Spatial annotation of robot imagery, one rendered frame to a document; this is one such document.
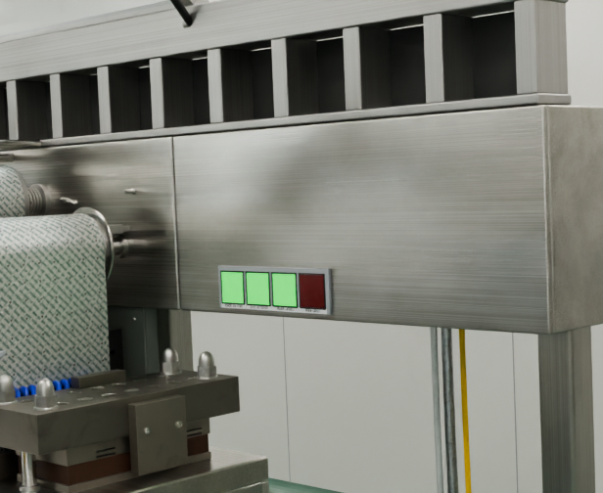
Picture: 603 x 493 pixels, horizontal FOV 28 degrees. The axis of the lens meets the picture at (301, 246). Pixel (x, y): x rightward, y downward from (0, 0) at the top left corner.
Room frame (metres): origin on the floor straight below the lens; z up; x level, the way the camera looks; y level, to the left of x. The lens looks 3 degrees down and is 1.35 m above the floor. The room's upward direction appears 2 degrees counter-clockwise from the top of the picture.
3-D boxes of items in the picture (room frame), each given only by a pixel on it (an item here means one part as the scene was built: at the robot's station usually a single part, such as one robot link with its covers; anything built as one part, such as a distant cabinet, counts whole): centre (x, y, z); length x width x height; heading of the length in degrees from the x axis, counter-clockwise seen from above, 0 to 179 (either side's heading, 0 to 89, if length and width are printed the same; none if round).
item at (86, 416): (1.97, 0.31, 1.00); 0.40 x 0.16 x 0.06; 136
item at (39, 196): (2.36, 0.53, 1.34); 0.07 x 0.07 x 0.07; 46
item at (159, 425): (1.91, 0.24, 0.97); 0.10 x 0.03 x 0.11; 136
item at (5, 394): (1.88, 0.47, 1.05); 0.04 x 0.04 x 0.04
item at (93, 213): (2.16, 0.38, 1.25); 0.15 x 0.01 x 0.15; 46
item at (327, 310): (1.94, 0.05, 1.19); 0.25 x 0.01 x 0.07; 46
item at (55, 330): (2.03, 0.42, 1.11); 0.23 x 0.01 x 0.18; 136
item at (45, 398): (1.82, 0.39, 1.05); 0.04 x 0.04 x 0.04
